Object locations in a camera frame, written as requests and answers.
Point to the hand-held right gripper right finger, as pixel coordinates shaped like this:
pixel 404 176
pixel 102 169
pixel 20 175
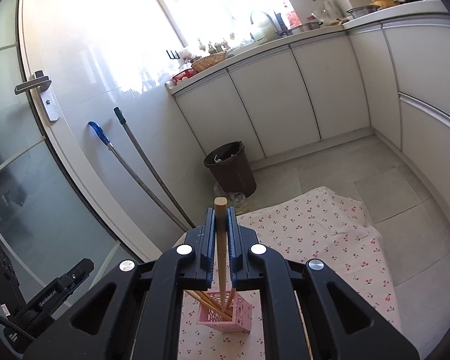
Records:
pixel 232 240

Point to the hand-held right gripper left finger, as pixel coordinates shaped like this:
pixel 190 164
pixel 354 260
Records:
pixel 210 240

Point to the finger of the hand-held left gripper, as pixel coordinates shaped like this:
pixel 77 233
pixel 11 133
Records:
pixel 67 283

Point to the pink perforated utensil holder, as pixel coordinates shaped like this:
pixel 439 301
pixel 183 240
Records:
pixel 240 318

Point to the clear plastic bag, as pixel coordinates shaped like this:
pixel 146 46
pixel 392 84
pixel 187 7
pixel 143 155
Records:
pixel 236 200

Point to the brown trash bin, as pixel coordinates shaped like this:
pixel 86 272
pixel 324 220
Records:
pixel 230 168

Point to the cherry print tablecloth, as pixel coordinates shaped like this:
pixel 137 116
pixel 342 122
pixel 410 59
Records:
pixel 322 232

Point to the frosted glass door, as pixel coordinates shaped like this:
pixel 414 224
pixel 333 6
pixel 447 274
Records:
pixel 22 176

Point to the red plastic basket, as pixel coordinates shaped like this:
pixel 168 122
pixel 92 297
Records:
pixel 183 75

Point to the wicker basket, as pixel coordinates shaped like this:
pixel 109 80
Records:
pixel 210 62

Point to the narrow white cabinet door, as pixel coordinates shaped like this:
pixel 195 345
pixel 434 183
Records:
pixel 375 82

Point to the white drawer front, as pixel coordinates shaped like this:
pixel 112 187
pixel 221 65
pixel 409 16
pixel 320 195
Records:
pixel 427 56
pixel 435 150

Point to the steel basin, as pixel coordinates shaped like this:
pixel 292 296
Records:
pixel 303 27

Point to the red package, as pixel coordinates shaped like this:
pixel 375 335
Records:
pixel 290 18

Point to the window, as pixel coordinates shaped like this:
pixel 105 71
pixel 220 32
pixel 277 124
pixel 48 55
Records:
pixel 217 3

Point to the steel bowl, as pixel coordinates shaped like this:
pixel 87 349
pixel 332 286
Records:
pixel 363 10

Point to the white countertop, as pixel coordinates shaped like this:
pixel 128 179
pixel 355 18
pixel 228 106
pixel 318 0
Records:
pixel 397 11

